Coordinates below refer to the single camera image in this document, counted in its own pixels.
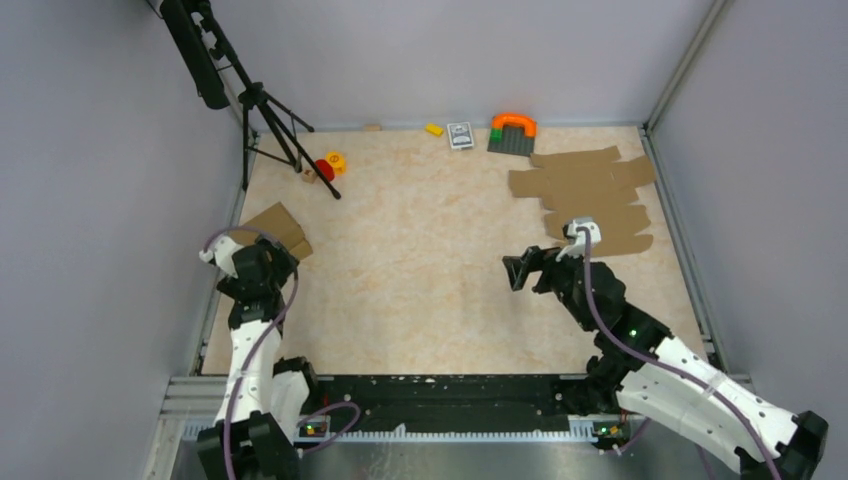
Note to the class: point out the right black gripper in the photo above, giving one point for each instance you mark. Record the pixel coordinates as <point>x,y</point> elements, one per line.
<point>534,259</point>

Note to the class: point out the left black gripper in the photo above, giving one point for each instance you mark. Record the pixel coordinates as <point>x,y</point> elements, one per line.
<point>279,262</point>

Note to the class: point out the cardboard box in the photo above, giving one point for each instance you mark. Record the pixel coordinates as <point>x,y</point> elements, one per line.
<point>279,222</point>

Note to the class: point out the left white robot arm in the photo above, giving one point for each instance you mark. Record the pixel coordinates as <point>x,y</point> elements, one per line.
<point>253,433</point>

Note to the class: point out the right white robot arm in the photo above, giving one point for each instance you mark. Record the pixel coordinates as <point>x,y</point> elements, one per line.
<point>645,369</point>

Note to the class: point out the stack of flat cardboard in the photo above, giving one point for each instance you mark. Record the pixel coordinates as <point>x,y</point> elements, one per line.
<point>596,183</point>

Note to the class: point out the small wooden cube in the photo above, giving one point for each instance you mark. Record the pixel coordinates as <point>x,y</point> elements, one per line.
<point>309,176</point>

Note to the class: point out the dark grey building plate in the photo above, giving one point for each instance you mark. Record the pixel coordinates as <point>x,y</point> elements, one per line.
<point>513,142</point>

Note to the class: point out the red round disc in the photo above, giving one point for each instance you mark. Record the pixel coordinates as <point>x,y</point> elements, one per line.
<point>326,169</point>

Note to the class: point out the yellow round disc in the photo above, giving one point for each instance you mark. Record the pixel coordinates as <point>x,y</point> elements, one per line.
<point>337,162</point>

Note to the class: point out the orange U-shaped toy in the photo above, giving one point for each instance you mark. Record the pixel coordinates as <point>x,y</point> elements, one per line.
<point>511,119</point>

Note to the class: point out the playing card deck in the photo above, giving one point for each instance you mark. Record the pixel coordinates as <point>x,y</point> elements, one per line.
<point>460,136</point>

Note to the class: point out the yellow toy block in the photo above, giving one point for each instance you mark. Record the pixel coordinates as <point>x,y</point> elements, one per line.
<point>434,129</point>

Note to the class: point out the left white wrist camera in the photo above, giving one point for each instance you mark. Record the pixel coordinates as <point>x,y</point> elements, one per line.
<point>219,251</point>

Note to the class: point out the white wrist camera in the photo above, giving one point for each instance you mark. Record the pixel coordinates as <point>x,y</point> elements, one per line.
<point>582,234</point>
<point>219,251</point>

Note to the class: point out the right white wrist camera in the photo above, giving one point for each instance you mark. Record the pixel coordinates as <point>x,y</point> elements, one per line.
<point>582,234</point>

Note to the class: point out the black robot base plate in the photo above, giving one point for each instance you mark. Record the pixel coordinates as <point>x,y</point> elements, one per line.
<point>498,406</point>

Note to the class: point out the black camera tripod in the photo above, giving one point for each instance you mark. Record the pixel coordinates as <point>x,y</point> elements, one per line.
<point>220,79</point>

